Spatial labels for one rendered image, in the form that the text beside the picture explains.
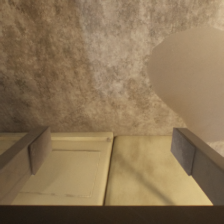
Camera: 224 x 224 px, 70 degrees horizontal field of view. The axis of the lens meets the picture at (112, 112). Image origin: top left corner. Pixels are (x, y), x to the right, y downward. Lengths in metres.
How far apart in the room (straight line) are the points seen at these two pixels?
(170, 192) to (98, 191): 0.38
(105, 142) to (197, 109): 0.64
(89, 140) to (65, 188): 0.37
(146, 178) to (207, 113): 0.54
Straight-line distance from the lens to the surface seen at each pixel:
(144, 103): 1.01
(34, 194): 1.13
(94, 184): 1.01
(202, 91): 1.02
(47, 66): 1.01
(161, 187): 0.98
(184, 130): 0.17
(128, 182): 0.99
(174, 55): 0.89
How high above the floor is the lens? 0.82
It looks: 50 degrees down
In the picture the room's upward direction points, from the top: 169 degrees counter-clockwise
